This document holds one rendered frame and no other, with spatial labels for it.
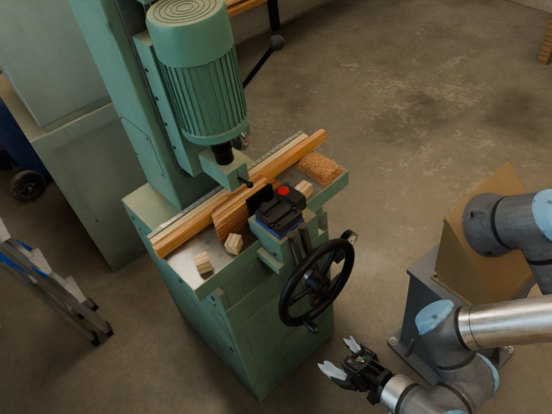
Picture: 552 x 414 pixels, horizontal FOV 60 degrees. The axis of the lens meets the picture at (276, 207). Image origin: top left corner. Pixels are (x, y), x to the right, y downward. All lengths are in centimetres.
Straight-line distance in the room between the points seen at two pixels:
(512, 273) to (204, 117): 102
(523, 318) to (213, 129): 77
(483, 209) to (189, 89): 86
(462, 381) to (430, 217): 156
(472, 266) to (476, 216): 15
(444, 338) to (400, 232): 148
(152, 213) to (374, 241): 123
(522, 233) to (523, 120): 196
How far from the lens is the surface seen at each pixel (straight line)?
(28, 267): 199
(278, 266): 132
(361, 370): 119
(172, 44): 106
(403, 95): 339
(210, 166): 136
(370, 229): 251
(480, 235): 146
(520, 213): 137
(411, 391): 112
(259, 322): 162
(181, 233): 137
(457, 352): 110
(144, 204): 170
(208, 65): 108
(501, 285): 158
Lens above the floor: 194
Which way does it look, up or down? 47 degrees down
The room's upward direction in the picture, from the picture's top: 10 degrees counter-clockwise
